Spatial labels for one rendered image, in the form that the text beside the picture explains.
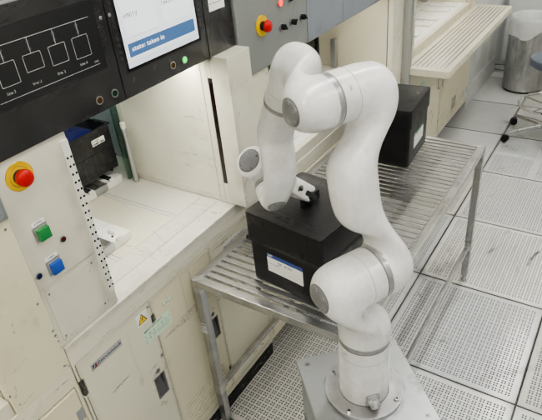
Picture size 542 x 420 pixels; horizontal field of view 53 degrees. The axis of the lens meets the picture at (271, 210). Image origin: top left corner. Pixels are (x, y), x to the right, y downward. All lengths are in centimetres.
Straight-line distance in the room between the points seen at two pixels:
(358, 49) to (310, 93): 218
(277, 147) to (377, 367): 55
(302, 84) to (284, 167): 36
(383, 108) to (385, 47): 203
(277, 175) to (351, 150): 29
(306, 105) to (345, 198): 21
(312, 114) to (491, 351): 187
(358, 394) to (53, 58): 103
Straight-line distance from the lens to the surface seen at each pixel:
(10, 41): 126
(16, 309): 140
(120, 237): 181
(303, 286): 162
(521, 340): 270
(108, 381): 171
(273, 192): 129
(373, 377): 131
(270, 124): 121
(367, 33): 306
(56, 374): 156
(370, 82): 100
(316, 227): 151
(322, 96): 94
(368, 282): 111
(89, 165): 210
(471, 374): 252
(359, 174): 102
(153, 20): 151
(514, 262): 313
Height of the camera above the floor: 188
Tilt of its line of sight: 33 degrees down
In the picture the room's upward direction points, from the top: 6 degrees counter-clockwise
